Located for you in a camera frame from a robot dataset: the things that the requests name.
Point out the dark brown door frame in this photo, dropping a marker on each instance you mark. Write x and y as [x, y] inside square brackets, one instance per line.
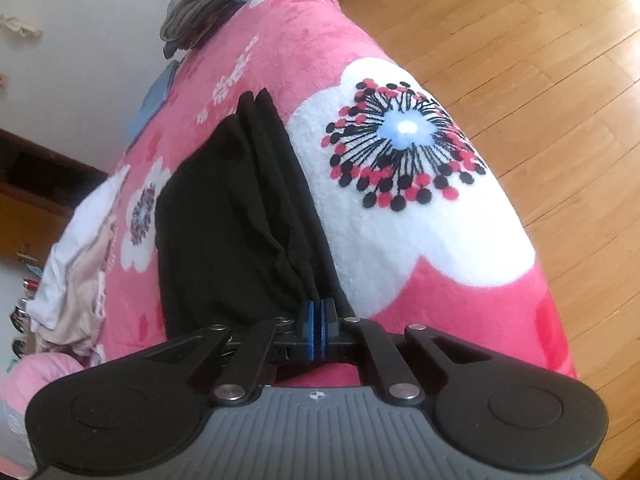
[50, 157]

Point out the beige garment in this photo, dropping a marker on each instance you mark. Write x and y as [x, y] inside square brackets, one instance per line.
[85, 285]

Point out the pink floral blanket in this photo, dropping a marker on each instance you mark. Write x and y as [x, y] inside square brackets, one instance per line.
[400, 250]

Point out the stack of folded grey clothes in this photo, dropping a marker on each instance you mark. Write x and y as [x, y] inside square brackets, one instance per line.
[200, 5]

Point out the orange wooden door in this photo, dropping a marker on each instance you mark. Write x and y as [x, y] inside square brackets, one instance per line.
[25, 225]

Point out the black printed shirt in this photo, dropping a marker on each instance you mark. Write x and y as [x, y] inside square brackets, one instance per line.
[225, 220]

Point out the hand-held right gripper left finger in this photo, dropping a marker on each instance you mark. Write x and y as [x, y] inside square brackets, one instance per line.
[306, 330]

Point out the blue folded garment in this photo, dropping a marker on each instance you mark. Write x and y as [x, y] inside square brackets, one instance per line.
[152, 105]

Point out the white garment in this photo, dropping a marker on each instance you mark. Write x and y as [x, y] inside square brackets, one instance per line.
[75, 250]

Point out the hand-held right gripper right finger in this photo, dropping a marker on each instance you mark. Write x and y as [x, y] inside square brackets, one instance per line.
[327, 330]

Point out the pink quilt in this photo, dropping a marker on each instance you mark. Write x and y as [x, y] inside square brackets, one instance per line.
[35, 390]

